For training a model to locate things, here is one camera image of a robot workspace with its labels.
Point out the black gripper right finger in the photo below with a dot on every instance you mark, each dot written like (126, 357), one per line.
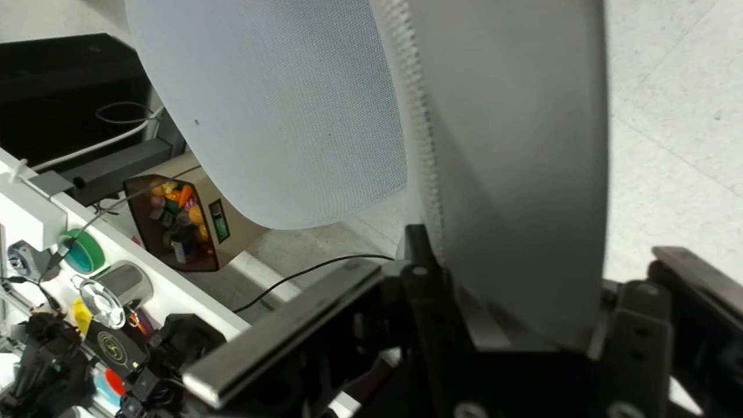
(639, 334)

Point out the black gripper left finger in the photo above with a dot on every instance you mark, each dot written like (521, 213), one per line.
(422, 293)

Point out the grey office chair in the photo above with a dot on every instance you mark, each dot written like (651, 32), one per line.
(503, 154)

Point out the cardboard box with toys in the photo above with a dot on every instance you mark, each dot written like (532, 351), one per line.
(234, 248)

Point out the black robot device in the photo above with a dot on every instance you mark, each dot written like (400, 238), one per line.
(39, 372)

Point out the grey oval device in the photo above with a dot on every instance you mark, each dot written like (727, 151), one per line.
(129, 281)

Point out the black floor mat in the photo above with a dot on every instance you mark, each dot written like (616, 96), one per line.
(54, 93)

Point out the green tape roll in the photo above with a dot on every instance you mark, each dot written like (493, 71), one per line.
(91, 259)

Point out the white desk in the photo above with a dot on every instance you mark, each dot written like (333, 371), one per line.
(194, 298)

